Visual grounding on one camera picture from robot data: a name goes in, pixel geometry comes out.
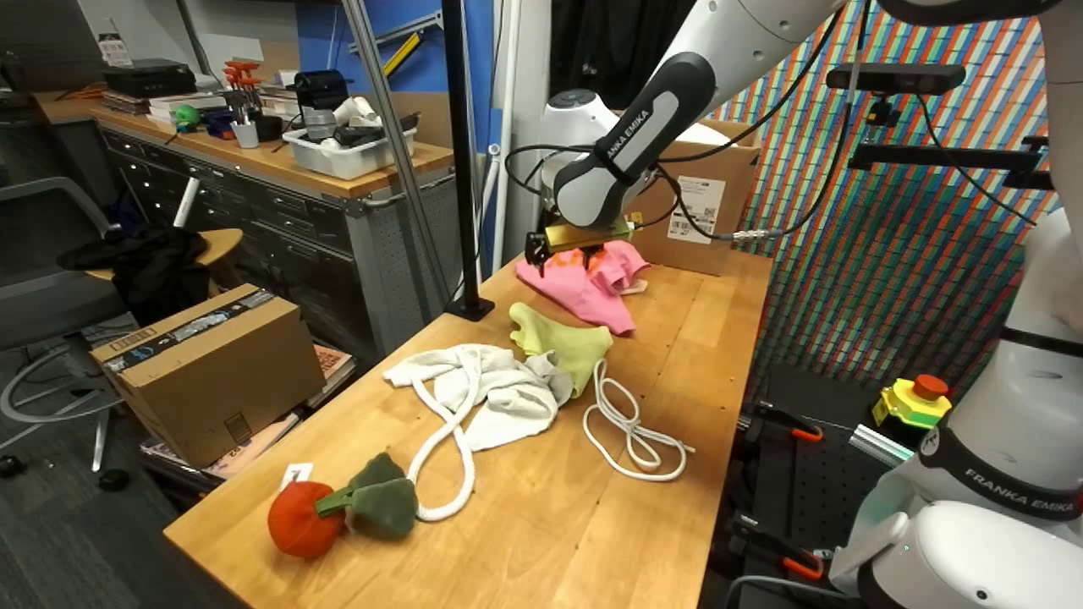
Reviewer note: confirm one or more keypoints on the grey office chair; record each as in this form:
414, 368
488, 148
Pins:
44, 299

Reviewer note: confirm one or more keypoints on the silver metal pole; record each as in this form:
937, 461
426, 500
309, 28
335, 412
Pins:
389, 112

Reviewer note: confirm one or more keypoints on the black bag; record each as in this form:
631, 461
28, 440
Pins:
146, 272

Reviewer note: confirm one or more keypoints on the black round container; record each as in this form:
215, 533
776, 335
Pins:
319, 90

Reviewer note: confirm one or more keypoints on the black stereo camera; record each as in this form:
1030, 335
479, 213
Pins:
891, 74

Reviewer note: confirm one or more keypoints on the round wooden stool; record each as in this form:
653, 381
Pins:
221, 241

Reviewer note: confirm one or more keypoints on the yellow-green cloth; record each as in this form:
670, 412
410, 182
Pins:
563, 343

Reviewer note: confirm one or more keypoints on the yellow emergency stop button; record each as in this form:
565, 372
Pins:
907, 404

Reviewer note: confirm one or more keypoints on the white tote bag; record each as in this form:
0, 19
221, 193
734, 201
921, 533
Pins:
495, 394

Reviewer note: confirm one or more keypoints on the white plastic bin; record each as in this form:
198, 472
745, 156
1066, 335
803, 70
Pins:
338, 156

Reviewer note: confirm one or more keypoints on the yellow level tool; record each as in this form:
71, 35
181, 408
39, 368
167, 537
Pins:
400, 55

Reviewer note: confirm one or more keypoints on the black cart with orange clamps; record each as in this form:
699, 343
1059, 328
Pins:
788, 484

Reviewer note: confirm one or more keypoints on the grey workbench with wooden top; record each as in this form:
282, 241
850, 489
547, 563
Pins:
291, 237

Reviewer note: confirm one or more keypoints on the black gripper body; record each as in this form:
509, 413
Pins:
540, 247

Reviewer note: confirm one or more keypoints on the black boom bracket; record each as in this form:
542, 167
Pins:
935, 156

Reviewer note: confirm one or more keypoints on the cardboard box with white label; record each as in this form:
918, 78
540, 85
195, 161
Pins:
740, 213

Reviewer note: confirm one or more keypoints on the white plastic sheet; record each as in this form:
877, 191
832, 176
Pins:
712, 135

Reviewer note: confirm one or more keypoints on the green small object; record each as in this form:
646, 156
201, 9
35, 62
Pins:
186, 115

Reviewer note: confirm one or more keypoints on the black pole with base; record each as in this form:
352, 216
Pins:
462, 171

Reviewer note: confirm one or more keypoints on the black device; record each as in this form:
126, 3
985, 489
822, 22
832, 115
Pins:
146, 78

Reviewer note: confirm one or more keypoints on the orange toy figure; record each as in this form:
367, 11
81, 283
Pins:
241, 72

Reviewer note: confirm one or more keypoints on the pink cloth with orange print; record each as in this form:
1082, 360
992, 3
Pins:
585, 289

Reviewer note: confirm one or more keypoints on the red plush tomato green leaves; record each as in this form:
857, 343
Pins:
299, 520

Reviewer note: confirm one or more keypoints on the open cardboard box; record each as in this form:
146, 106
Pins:
215, 383

